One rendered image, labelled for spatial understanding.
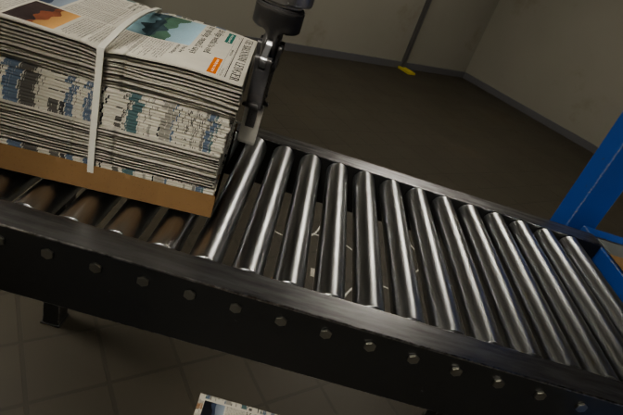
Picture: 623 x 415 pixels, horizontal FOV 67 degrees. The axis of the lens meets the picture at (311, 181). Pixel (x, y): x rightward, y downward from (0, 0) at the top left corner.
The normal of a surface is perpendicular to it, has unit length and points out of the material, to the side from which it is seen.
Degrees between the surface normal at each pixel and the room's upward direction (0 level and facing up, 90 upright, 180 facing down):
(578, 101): 90
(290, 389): 0
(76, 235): 0
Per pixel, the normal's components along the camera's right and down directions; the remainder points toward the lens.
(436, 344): 0.29, -0.83
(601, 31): -0.83, 0.03
